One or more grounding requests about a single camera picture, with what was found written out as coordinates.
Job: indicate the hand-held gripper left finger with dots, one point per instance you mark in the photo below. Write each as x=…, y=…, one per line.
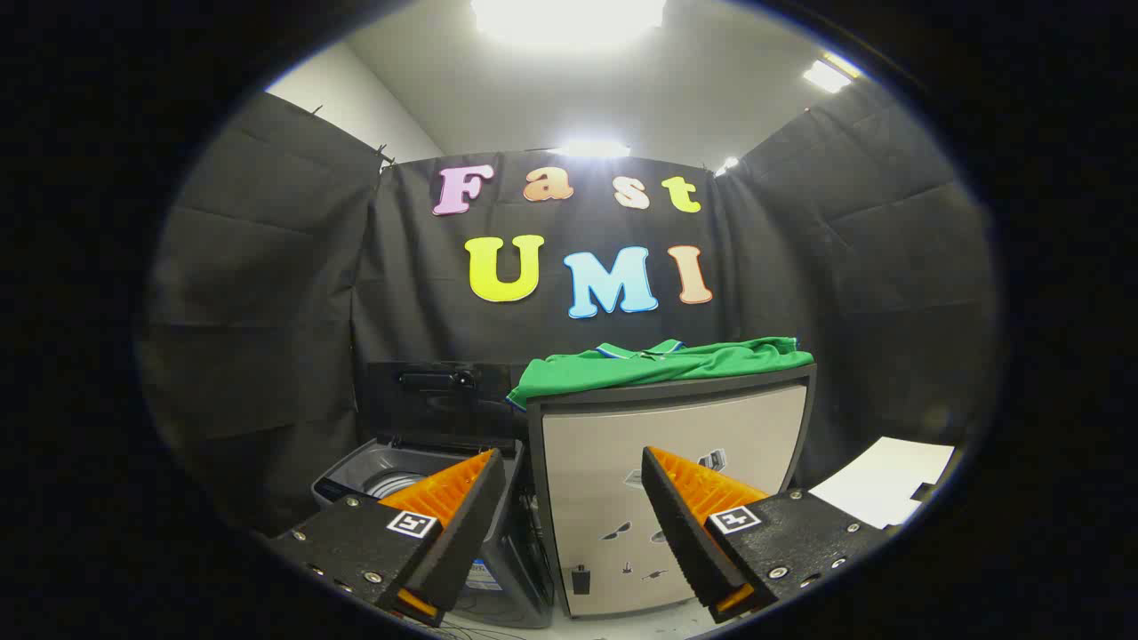
x=462, y=533

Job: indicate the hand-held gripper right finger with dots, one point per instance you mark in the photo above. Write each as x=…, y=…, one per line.
x=685, y=533

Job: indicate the grey washing machine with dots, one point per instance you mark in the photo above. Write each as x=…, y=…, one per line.
x=517, y=573

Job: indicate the green polo shirt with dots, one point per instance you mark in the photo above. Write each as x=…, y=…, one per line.
x=676, y=363

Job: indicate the white flat board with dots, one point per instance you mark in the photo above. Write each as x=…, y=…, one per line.
x=880, y=480

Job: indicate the large ceiling light panel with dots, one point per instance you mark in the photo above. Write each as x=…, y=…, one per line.
x=569, y=18

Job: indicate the beige cabinet with dark frame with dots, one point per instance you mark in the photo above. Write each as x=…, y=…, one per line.
x=605, y=444

